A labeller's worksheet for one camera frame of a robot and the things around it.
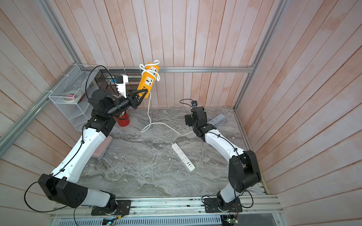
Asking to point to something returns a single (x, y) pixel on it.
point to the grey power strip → (216, 119)
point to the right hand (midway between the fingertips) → (193, 113)
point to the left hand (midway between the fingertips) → (146, 91)
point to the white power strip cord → (164, 111)
